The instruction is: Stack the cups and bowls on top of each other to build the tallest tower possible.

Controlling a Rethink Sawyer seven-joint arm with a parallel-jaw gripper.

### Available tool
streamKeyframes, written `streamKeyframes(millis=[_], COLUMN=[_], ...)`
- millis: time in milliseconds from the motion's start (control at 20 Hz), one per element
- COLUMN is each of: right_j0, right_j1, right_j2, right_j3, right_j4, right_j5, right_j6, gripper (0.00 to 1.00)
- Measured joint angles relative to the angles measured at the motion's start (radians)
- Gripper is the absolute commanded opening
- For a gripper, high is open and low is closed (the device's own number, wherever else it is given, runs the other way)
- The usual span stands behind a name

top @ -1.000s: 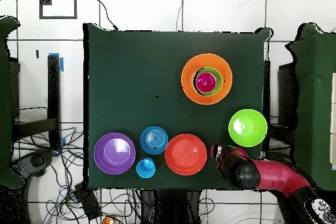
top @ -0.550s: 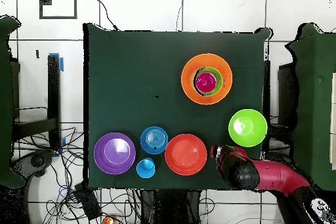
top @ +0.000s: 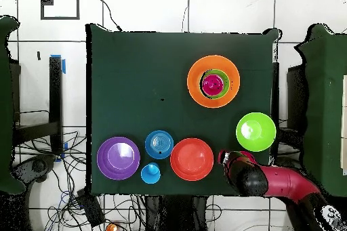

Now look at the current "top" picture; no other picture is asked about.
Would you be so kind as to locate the pink bowl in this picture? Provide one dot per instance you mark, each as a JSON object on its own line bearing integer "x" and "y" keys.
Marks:
{"x": 248, "y": 154}

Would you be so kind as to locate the pink cup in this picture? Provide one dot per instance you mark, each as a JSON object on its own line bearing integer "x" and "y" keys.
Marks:
{"x": 212, "y": 85}

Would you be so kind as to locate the small green bowl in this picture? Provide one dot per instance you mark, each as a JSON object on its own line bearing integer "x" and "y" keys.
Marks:
{"x": 226, "y": 84}

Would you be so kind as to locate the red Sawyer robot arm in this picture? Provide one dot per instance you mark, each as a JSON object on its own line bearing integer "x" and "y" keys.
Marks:
{"x": 284, "y": 182}

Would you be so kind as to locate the red bowl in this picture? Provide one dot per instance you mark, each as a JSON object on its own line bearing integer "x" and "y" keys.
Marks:
{"x": 191, "y": 159}

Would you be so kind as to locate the large green bowl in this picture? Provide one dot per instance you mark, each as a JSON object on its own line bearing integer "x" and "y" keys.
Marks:
{"x": 256, "y": 132}

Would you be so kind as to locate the blue bowl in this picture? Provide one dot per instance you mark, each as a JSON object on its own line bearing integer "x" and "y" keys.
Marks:
{"x": 159, "y": 144}

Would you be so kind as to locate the blue cup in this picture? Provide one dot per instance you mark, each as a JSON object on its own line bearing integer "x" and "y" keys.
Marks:
{"x": 150, "y": 173}

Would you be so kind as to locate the large orange bowl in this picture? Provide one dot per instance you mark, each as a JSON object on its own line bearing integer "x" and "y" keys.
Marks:
{"x": 195, "y": 79}

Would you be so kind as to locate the purple bowl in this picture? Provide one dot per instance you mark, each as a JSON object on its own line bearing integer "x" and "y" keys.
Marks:
{"x": 118, "y": 158}

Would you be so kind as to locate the green clothed side table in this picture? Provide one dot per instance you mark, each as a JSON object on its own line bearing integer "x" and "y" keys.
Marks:
{"x": 325, "y": 106}
{"x": 5, "y": 106}

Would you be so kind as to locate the dark green tablecloth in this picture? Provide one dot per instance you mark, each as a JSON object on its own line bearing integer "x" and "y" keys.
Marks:
{"x": 135, "y": 65}

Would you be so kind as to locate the small orange object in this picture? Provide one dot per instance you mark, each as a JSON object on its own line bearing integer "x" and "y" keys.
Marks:
{"x": 111, "y": 228}

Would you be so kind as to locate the black metal stand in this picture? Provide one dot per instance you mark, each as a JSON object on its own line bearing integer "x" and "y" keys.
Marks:
{"x": 55, "y": 92}

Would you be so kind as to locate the blue tape strip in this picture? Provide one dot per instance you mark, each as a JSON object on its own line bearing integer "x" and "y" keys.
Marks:
{"x": 64, "y": 66}

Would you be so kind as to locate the grey chair base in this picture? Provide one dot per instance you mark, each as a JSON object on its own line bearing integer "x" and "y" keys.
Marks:
{"x": 38, "y": 166}

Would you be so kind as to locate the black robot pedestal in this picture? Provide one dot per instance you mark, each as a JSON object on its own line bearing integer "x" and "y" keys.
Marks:
{"x": 176, "y": 214}

